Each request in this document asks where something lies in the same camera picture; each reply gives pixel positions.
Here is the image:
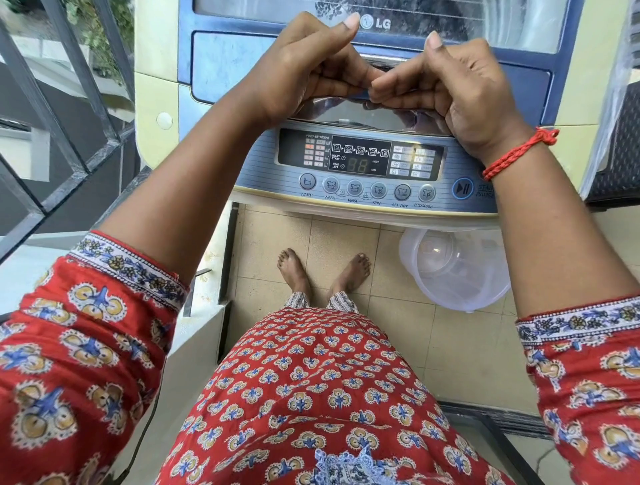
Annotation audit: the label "person's right hand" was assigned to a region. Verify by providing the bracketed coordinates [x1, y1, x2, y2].
[367, 31, 536, 164]

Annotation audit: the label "person's left hand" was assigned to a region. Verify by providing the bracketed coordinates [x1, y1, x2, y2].
[242, 12, 386, 127]

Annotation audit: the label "blue transparent washing machine lid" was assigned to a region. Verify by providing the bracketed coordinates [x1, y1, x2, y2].
[177, 0, 586, 127]

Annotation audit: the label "person's left forearm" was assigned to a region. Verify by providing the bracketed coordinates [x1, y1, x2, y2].
[97, 87, 286, 290]

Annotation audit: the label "person's right forearm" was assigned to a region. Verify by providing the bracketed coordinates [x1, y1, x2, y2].
[480, 129, 640, 320]

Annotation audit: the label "cream and blue washing machine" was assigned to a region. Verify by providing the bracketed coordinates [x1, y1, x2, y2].
[134, 0, 636, 232]

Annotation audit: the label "clear plastic cover sheet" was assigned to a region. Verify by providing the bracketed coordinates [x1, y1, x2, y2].
[579, 0, 640, 201]

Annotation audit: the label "black woven basket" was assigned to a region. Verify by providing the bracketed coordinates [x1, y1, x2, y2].
[585, 82, 640, 212]

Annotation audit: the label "clear plastic bucket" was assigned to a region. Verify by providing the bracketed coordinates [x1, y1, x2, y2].
[398, 229, 512, 313]

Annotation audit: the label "green plants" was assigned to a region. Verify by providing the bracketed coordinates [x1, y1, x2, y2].
[62, 0, 136, 87]

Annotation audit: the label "person's right foot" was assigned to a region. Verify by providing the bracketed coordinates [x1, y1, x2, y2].
[327, 252, 372, 296]

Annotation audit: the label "person's foot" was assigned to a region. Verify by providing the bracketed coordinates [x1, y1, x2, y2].
[327, 252, 372, 296]
[277, 248, 314, 296]

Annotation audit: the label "person's left foot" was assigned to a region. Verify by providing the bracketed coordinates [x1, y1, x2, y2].
[277, 248, 314, 296]

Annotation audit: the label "striped trousers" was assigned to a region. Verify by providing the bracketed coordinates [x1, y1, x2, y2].
[284, 291, 361, 314]

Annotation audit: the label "grey metal railing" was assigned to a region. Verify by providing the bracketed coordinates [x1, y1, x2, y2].
[0, 0, 151, 264]

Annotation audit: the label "red patterned dress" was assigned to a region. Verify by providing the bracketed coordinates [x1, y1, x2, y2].
[0, 230, 640, 485]

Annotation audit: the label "red thread bracelet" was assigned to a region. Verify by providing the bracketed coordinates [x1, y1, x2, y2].
[482, 126, 560, 182]

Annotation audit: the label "black metal frame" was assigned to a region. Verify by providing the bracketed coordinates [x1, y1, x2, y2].
[435, 399, 553, 485]

